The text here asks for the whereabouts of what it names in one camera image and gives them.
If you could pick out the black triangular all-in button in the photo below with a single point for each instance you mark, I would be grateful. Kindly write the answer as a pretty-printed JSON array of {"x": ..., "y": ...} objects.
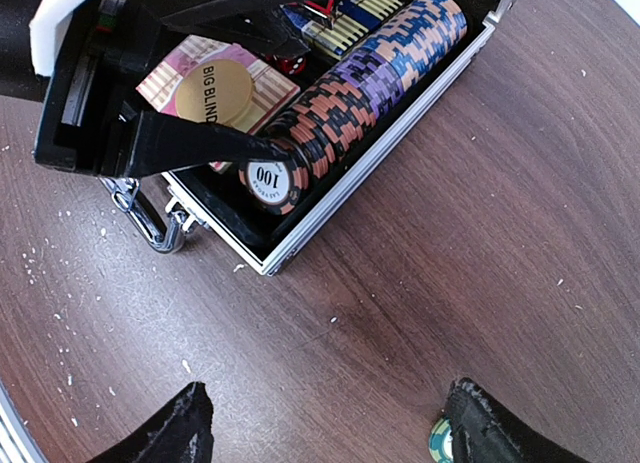
[{"x": 323, "y": 9}]

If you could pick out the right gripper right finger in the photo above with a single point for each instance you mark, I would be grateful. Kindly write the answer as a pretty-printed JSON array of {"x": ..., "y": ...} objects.
[{"x": 484, "y": 430}]

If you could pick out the red die front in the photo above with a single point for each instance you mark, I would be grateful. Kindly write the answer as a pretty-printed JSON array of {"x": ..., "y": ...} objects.
[{"x": 289, "y": 66}]

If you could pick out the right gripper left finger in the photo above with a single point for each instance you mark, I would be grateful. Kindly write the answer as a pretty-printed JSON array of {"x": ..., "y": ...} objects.
[{"x": 181, "y": 431}]

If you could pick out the aluminium poker case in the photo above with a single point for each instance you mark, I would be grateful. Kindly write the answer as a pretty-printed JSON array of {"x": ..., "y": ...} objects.
[{"x": 267, "y": 241}]

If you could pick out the red Texas Hold'em card box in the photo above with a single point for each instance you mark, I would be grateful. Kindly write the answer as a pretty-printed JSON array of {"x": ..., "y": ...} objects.
[{"x": 272, "y": 91}]

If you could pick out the orange black chip stack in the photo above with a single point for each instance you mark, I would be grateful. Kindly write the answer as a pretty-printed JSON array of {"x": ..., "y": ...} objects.
[{"x": 331, "y": 113}]

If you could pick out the black poker chip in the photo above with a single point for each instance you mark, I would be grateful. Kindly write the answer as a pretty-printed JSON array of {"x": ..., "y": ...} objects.
[{"x": 278, "y": 186}]

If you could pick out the blue card deck box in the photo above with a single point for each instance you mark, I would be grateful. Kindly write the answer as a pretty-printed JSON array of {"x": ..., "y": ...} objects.
[{"x": 354, "y": 20}]

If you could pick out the green poker chip right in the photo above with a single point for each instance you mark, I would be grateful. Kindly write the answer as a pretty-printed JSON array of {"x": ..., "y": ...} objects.
[{"x": 440, "y": 442}]

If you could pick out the yellow round button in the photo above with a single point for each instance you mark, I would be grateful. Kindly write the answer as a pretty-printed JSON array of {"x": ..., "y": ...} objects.
[{"x": 214, "y": 92}]

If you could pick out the aluminium front rail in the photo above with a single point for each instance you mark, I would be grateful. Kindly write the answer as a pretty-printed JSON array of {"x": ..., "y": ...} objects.
[{"x": 17, "y": 445}]

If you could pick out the purple chip stack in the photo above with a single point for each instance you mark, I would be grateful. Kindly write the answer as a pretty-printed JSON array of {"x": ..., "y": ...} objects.
[{"x": 373, "y": 76}]

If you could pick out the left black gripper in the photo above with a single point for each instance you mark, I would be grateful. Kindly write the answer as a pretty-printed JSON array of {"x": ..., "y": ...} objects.
[{"x": 94, "y": 123}]

